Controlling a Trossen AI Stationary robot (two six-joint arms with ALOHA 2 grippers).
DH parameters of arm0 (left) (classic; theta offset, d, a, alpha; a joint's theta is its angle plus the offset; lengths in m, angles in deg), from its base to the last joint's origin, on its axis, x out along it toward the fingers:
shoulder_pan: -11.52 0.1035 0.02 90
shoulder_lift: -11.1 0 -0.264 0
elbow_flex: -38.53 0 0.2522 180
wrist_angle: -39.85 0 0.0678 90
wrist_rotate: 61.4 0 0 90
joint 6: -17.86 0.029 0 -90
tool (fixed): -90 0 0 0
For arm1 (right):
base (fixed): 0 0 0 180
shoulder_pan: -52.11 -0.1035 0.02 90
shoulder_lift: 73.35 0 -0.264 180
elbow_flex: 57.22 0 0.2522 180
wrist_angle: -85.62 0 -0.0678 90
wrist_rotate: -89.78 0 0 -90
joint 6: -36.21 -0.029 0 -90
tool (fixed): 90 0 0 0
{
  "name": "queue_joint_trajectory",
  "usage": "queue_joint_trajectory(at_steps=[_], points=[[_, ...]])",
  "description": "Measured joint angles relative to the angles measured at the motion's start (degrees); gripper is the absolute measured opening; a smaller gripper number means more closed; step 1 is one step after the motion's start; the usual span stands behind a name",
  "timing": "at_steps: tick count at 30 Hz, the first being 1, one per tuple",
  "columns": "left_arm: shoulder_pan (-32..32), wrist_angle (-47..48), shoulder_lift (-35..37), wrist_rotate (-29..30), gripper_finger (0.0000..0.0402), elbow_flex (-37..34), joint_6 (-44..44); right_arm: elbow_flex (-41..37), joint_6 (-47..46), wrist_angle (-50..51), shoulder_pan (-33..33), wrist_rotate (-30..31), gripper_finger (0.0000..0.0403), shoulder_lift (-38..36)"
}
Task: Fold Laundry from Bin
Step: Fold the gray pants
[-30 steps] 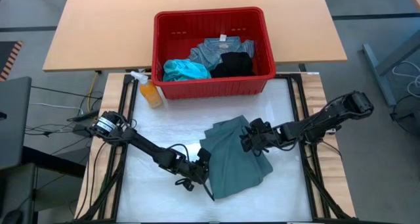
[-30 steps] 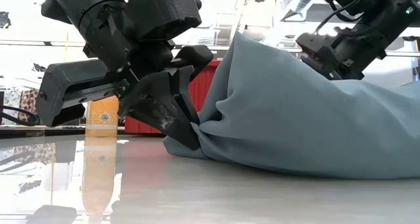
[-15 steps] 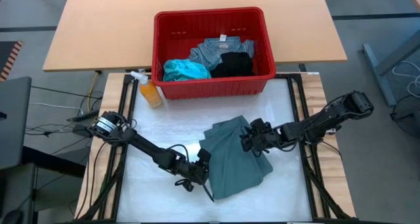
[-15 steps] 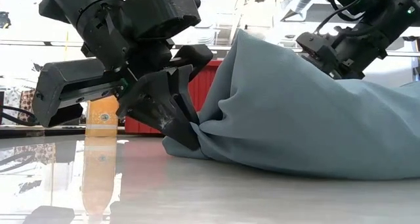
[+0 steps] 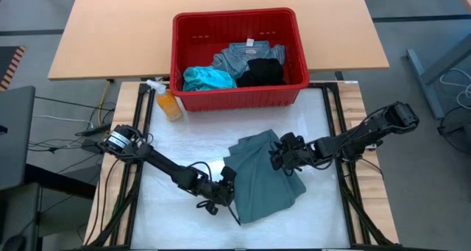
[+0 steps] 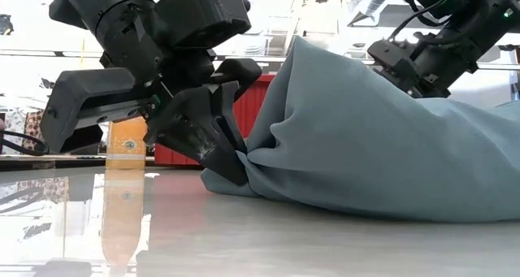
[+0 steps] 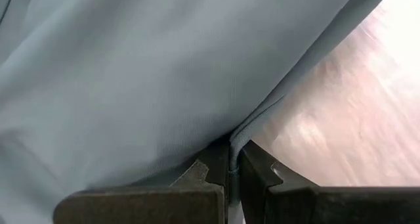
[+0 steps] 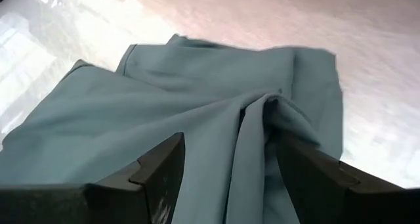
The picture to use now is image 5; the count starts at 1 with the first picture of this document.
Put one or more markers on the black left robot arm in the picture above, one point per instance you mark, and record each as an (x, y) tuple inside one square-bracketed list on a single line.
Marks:
[(165, 164)]

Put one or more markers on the black garment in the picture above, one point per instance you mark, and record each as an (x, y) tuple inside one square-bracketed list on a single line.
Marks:
[(263, 72)]

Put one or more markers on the light wooden desk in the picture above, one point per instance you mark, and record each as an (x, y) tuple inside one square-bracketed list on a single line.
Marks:
[(110, 30)]

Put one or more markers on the dark grey flat panel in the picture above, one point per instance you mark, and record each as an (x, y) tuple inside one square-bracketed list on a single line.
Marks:
[(16, 137)]

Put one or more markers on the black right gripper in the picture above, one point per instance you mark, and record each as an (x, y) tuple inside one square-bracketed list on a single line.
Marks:
[(294, 155)]

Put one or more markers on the grey-green garment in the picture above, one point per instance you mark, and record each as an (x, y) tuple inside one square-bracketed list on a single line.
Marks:
[(261, 177)]

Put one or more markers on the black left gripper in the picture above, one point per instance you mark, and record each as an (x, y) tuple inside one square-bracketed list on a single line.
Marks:
[(215, 192)]

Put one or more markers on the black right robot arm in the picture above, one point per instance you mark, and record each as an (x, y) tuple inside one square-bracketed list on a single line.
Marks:
[(368, 129)]

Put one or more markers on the grey metal desk leg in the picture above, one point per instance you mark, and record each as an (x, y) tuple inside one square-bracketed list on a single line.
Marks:
[(423, 78)]

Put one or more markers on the black round stand base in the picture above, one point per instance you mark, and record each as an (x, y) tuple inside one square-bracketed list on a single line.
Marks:
[(458, 133)]

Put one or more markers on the red plastic laundry bin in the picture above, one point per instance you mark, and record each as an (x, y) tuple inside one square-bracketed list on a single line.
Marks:
[(239, 98)]

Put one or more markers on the striped hazard floor mat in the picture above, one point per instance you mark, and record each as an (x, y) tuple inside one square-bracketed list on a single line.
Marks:
[(13, 67)]

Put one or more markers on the orange spray bottle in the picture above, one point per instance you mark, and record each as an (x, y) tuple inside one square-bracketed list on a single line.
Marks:
[(169, 105)]

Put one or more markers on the turquoise shorts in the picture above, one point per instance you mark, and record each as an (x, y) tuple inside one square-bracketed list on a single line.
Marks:
[(208, 78)]

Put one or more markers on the grey striped polo shirt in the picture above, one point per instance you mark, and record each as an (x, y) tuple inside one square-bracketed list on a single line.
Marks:
[(235, 57)]

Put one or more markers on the black aluminium table frame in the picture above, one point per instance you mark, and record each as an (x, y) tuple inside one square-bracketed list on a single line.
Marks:
[(346, 214)]

